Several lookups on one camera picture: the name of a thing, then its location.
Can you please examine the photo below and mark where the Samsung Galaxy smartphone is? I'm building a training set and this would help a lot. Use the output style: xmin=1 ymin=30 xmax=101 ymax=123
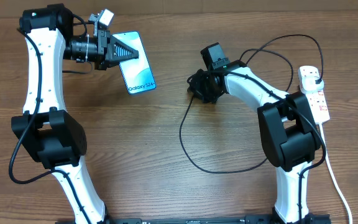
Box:
xmin=113 ymin=31 xmax=157 ymax=95

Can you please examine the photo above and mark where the black USB charging cable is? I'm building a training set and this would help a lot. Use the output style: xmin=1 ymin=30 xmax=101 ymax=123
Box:
xmin=179 ymin=34 xmax=325 ymax=175

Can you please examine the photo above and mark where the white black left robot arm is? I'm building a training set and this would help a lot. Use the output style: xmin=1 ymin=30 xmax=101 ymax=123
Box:
xmin=11 ymin=4 xmax=139 ymax=223

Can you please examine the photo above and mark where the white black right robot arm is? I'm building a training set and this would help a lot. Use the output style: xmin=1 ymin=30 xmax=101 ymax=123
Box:
xmin=187 ymin=43 xmax=326 ymax=223

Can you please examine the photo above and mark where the white charger plug adapter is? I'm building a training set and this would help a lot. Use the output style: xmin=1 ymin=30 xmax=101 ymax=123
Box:
xmin=300 ymin=77 xmax=324 ymax=94

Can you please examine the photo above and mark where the white power strip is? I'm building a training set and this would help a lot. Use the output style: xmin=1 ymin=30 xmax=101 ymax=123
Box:
xmin=298 ymin=65 xmax=330 ymax=124

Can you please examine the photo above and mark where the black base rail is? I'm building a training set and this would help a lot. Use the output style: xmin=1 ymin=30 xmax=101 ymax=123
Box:
xmin=54 ymin=213 xmax=332 ymax=224

